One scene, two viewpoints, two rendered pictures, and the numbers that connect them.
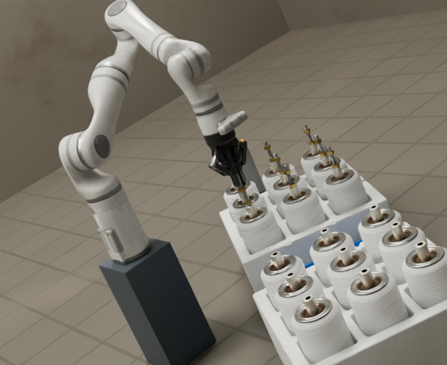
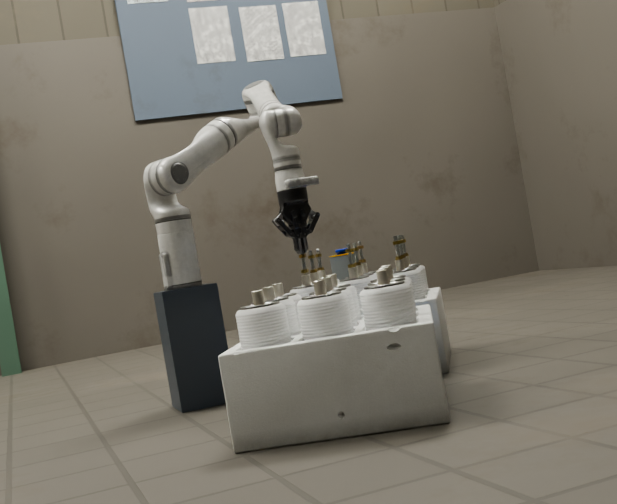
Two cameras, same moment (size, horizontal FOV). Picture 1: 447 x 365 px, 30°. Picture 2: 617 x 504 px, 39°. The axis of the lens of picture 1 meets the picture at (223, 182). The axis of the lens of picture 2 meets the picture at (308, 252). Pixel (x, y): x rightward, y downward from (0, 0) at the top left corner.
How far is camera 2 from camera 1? 0.87 m
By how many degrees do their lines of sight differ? 22
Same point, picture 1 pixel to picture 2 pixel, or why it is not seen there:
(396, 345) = (320, 352)
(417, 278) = (365, 298)
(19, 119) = (234, 267)
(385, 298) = (325, 305)
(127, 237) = (178, 264)
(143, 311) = (169, 337)
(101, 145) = (178, 170)
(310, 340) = (243, 327)
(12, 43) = (250, 198)
